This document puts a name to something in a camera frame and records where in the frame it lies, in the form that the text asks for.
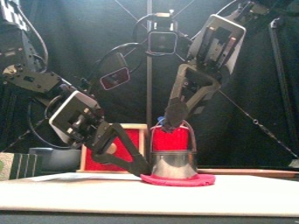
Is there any metal round cutter red handle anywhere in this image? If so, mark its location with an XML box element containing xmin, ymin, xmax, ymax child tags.
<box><xmin>149</xmin><ymin>118</ymin><xmax>199</xmax><ymax>179</ymax></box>

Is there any dark blue bowl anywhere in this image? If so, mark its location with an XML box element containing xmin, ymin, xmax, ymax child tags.
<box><xmin>29</xmin><ymin>146</ymin><xmax>83</xmax><ymax>172</ymax></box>

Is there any white cutting board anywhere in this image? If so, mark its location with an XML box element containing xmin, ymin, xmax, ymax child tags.
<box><xmin>0</xmin><ymin>171</ymin><xmax>299</xmax><ymax>219</ymax></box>

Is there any diagonal metal brace rod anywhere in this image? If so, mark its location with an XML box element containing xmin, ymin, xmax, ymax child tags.
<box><xmin>218</xmin><ymin>89</ymin><xmax>299</xmax><ymax>160</ymax></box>

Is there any green striped box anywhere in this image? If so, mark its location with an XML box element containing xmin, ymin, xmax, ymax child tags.
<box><xmin>0</xmin><ymin>152</ymin><xmax>45</xmax><ymax>181</ymax></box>

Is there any brown wooden board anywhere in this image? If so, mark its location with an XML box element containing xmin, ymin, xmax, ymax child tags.
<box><xmin>197</xmin><ymin>168</ymin><xmax>299</xmax><ymax>179</ymax></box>

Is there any vertical metal frame pole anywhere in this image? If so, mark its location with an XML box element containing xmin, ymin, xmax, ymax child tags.
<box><xmin>146</xmin><ymin>0</ymin><xmax>155</xmax><ymax>127</ymax></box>

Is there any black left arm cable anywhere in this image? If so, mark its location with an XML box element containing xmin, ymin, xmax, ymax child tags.
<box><xmin>26</xmin><ymin>94</ymin><xmax>66</xmax><ymax>151</ymax></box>

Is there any black overhead camera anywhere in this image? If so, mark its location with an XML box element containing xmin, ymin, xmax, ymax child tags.
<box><xmin>146</xmin><ymin>11</ymin><xmax>181</xmax><ymax>57</ymax></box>

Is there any black frame post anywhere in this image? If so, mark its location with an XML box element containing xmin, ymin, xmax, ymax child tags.
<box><xmin>268</xmin><ymin>17</ymin><xmax>299</xmax><ymax>169</ymax></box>

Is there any black camera cable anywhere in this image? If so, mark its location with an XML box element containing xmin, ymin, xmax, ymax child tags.
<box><xmin>87</xmin><ymin>13</ymin><xmax>157</xmax><ymax>88</ymax></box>

